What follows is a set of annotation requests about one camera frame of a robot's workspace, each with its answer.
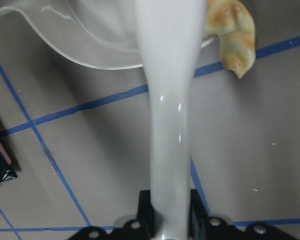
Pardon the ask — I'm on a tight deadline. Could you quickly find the croissant bread piece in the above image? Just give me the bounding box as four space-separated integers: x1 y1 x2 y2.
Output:
205 0 256 79

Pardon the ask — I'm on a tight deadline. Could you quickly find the beige plastic dustpan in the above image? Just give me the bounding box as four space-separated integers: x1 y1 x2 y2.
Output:
0 0 214 70

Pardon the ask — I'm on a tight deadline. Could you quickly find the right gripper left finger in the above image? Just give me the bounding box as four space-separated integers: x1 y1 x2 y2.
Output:
69 190 163 240

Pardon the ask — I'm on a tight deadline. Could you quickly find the beige hand brush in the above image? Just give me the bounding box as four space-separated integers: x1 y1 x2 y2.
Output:
133 0 207 240

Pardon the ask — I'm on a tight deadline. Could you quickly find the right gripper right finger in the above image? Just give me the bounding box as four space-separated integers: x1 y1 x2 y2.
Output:
189 189 297 240

